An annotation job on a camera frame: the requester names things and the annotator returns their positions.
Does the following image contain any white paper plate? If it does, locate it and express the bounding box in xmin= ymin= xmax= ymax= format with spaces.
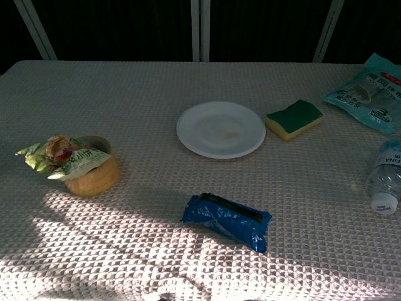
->
xmin=175 ymin=101 xmax=266 ymax=160

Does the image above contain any white metal frame post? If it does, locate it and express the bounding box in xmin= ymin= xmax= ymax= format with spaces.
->
xmin=312 ymin=0 xmax=345 ymax=63
xmin=190 ymin=0 xmax=211 ymax=63
xmin=13 ymin=0 xmax=58 ymax=61

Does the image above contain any teal cleaning cloth package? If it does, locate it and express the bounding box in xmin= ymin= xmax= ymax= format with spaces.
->
xmin=321 ymin=52 xmax=401 ymax=136

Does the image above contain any blue snack wrapper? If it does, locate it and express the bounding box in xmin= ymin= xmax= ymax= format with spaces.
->
xmin=180 ymin=193 xmax=273 ymax=253

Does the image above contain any green yellow sponge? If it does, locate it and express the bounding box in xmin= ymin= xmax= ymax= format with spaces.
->
xmin=264 ymin=99 xmax=324 ymax=142

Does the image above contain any clear plastic water bottle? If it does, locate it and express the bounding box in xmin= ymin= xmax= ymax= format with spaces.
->
xmin=365 ymin=139 xmax=401 ymax=216

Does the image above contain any wooden bowl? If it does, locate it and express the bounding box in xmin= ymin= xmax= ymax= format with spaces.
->
xmin=63 ymin=135 xmax=120 ymax=198

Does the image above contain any woven checkered tablecloth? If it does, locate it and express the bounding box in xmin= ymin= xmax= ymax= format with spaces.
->
xmin=0 ymin=60 xmax=401 ymax=301

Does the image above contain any green crumpled snack bag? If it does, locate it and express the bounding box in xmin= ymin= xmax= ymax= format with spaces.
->
xmin=14 ymin=134 xmax=112 ymax=182

